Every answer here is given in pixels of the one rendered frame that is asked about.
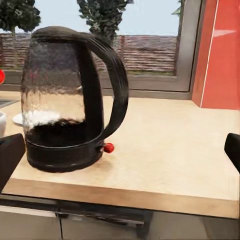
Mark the countertop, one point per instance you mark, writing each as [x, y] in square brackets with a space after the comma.
[168, 155]

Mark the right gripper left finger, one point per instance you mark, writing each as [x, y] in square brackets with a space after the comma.
[12, 150]

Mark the saucer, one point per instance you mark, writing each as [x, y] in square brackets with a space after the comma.
[18, 119]

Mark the electric kettle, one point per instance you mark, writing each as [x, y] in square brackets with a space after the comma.
[61, 99]

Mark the cabinet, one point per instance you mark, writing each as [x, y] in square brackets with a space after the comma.
[24, 217]

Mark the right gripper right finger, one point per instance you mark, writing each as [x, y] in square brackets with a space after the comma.
[232, 149]

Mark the fixed window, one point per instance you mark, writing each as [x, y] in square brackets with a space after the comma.
[158, 41]

